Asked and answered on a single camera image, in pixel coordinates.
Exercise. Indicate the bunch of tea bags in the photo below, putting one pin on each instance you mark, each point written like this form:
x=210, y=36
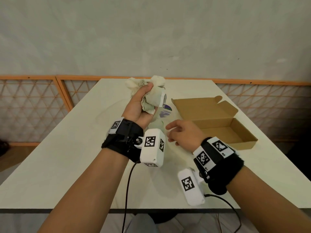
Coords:
x=154, y=97

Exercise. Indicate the person's right hand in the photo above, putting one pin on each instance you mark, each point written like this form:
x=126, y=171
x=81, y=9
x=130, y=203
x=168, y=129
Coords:
x=187, y=134

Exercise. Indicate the round purple sticker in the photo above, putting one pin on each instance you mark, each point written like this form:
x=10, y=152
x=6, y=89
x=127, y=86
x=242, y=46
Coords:
x=166, y=110

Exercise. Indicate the person's left forearm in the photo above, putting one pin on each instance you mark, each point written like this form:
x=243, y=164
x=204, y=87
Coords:
x=85, y=191

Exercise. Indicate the person's right forearm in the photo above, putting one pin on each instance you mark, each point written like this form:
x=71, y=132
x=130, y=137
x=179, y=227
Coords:
x=267, y=201

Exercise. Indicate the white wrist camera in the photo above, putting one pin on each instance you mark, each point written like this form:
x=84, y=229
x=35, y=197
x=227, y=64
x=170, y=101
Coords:
x=192, y=186
x=151, y=150

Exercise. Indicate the person's left hand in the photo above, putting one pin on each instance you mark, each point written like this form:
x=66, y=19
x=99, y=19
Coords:
x=134, y=111

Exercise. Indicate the orange lattice fence panel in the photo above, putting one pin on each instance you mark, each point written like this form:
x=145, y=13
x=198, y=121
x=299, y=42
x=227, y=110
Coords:
x=267, y=106
x=29, y=111

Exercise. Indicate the brown paper box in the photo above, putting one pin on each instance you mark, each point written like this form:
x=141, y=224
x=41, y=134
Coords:
x=218, y=118

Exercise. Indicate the black marker wristband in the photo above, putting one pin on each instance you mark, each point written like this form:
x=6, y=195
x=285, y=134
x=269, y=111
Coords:
x=124, y=140
x=226, y=172

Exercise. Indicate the grey trousers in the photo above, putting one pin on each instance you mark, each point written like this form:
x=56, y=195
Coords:
x=143, y=225

